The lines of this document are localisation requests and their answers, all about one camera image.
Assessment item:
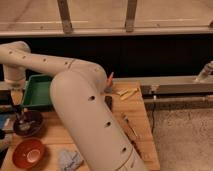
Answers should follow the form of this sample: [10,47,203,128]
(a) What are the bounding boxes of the purple bowl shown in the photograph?
[13,110,43,137]

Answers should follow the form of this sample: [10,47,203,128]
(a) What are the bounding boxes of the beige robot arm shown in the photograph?
[0,41,148,171]

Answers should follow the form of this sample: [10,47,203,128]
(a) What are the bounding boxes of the orange bowl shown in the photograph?
[12,138,45,169]

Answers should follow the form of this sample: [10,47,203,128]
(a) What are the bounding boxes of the green tray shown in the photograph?
[22,75,52,109]

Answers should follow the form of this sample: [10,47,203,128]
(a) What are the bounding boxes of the grey crumpled cloth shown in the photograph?
[58,149,84,171]

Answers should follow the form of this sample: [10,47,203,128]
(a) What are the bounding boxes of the black rectangular block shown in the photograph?
[105,96,113,111]

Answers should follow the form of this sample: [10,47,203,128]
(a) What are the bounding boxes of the orange carrot toy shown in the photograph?
[106,72,114,87]

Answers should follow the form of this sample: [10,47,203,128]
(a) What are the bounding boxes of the yellow wooden sticks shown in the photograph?
[116,88,138,100]

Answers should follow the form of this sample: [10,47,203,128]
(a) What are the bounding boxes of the long brown tool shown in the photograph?
[121,113,142,158]

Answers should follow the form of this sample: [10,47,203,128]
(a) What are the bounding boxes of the left metal post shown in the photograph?
[57,0,73,34]

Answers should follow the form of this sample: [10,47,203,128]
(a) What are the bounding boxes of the metal post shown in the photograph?
[125,0,137,32]
[57,0,73,34]

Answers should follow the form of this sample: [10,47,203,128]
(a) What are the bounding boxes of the metal rail beam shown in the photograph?
[115,75,213,95]

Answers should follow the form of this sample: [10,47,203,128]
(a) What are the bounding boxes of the right metal post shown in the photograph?
[125,0,137,32]

